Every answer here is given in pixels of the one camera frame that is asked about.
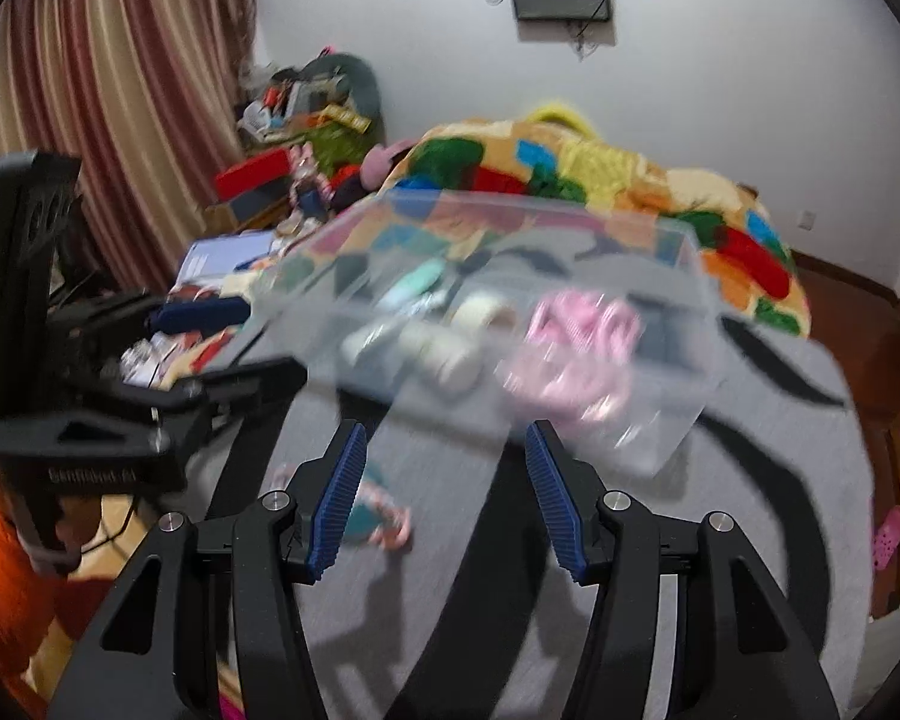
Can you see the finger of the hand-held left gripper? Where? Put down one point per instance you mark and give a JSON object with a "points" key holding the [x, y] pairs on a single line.
{"points": [[232, 382]]}

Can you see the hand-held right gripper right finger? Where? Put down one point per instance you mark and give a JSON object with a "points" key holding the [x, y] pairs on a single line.
{"points": [[553, 499]]}

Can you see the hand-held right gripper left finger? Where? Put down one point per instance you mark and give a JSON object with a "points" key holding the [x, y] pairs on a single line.
{"points": [[339, 499]]}

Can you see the clear plastic storage box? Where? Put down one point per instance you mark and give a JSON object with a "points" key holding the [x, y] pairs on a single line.
{"points": [[495, 255]]}

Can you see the person's left forearm orange sleeve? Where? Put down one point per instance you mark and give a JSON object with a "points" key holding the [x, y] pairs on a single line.
{"points": [[4, 592]]}

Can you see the person's left hand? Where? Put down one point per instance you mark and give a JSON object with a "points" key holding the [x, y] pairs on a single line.
{"points": [[79, 519]]}

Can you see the navy blue pouch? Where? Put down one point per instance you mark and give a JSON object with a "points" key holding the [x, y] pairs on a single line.
{"points": [[199, 313]]}

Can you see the blue and white booklet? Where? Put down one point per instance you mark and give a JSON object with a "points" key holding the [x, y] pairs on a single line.
{"points": [[221, 259]]}

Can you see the grey blanket with black pattern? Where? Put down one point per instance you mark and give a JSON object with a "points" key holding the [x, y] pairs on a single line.
{"points": [[720, 540]]}

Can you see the white cylindrical bottle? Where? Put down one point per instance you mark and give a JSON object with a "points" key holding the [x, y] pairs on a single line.
{"points": [[435, 356]]}

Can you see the dark blue box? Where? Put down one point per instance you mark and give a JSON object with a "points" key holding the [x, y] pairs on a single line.
{"points": [[259, 202]]}

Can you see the white tape roll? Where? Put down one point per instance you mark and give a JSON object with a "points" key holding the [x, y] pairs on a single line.
{"points": [[480, 309]]}

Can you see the mint green tube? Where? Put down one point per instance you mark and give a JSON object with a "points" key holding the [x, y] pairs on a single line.
{"points": [[416, 285]]}

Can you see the red box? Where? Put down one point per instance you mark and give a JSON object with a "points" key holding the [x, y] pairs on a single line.
{"points": [[255, 172]]}

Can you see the pink plush toy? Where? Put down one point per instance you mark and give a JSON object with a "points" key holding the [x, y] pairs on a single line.
{"points": [[382, 163]]}

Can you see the yellow green snack packet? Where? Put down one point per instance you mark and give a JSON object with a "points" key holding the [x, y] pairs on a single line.
{"points": [[345, 118]]}

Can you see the striped pink curtain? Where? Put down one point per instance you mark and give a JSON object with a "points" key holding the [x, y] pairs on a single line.
{"points": [[112, 105]]}

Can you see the green round bag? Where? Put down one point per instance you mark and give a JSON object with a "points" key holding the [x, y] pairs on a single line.
{"points": [[352, 86]]}

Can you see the colourful patchwork blanket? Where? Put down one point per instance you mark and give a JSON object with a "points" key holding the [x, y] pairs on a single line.
{"points": [[592, 172]]}

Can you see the pink slipper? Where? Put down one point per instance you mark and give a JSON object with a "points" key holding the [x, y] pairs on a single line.
{"points": [[887, 538]]}

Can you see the yellow cloth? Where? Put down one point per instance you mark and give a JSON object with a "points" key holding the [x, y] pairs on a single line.
{"points": [[559, 114]]}

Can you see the white wall socket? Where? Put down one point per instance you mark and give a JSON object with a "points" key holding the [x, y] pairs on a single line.
{"points": [[806, 221]]}

